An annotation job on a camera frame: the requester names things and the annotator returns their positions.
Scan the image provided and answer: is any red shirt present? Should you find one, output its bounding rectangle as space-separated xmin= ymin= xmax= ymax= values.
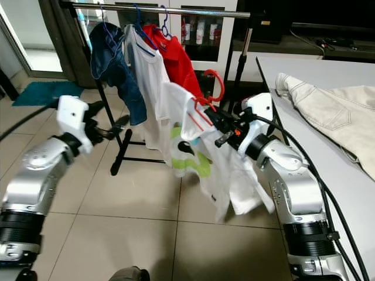
xmin=144 ymin=25 xmax=197 ymax=118

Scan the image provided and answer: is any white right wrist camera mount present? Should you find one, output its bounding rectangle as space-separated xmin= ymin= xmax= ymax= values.
xmin=243 ymin=92 xmax=276 ymax=153

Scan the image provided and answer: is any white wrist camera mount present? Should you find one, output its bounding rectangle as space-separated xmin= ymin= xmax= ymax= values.
xmin=56 ymin=97 xmax=94 ymax=156
xmin=243 ymin=92 xmax=276 ymax=153

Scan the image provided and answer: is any red plastic hanger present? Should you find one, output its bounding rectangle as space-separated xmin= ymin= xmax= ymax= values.
xmin=190 ymin=68 xmax=226 ymax=126

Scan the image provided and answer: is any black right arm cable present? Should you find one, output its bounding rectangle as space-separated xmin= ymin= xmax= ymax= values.
xmin=258 ymin=114 xmax=367 ymax=281

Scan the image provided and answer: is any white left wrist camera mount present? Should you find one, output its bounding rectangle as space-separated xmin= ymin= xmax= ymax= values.
xmin=56 ymin=97 xmax=94 ymax=156

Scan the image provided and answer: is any white framed glass door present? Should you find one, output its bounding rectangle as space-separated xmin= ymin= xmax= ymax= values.
xmin=0 ymin=0 xmax=59 ymax=80

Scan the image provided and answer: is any metal clothes rack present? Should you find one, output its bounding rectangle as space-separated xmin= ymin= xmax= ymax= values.
xmin=60 ymin=0 xmax=253 ymax=176

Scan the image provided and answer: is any white glass-door cabinet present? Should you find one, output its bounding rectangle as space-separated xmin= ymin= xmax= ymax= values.
xmin=94 ymin=0 xmax=241 ymax=94

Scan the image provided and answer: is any grey robot foot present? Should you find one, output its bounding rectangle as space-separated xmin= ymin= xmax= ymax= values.
xmin=108 ymin=266 xmax=150 ymax=281

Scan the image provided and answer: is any blue hanger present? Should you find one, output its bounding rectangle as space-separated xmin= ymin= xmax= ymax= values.
xmin=134 ymin=5 xmax=156 ymax=53
xmin=161 ymin=6 xmax=172 ymax=36
xmin=101 ymin=5 xmax=111 ymax=28

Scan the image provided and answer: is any white T-shirt green print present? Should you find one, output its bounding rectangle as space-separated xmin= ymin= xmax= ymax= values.
xmin=161 ymin=82 xmax=276 ymax=224

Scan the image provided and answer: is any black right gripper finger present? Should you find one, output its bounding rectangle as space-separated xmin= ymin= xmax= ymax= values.
xmin=199 ymin=114 xmax=222 ymax=134
xmin=202 ymin=105 xmax=226 ymax=126

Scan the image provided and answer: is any navy blue garment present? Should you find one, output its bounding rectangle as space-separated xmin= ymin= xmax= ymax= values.
xmin=90 ymin=23 xmax=147 ymax=126

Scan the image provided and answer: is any plain white T-shirt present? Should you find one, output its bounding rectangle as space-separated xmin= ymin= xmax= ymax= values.
xmin=123 ymin=26 xmax=173 ymax=165

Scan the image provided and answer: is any teal floor mat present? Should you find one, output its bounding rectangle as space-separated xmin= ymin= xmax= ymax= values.
xmin=12 ymin=81 xmax=80 ymax=107

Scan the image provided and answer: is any dark grey curtain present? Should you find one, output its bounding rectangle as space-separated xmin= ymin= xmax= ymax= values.
xmin=53 ymin=0 xmax=94 ymax=88

